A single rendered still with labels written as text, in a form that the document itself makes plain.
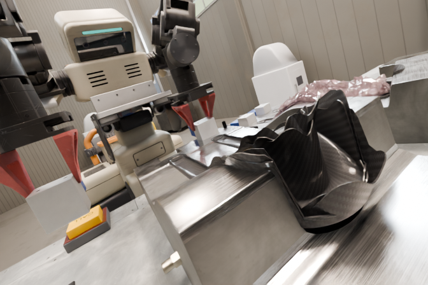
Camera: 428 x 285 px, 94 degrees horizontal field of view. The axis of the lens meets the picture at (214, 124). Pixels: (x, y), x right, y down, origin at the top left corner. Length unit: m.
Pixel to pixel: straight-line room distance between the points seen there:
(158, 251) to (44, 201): 0.17
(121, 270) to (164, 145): 0.53
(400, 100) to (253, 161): 0.34
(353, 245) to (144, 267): 0.27
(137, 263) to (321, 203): 0.28
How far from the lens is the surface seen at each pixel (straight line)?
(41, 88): 0.78
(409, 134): 0.48
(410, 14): 3.55
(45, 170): 5.96
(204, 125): 0.49
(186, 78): 0.47
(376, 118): 0.29
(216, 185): 0.16
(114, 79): 0.81
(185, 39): 0.41
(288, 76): 3.32
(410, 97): 0.46
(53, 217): 0.35
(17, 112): 0.33
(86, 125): 5.98
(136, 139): 0.83
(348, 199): 0.19
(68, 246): 0.53
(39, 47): 0.70
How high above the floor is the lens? 1.01
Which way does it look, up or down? 11 degrees down
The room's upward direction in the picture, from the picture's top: 20 degrees counter-clockwise
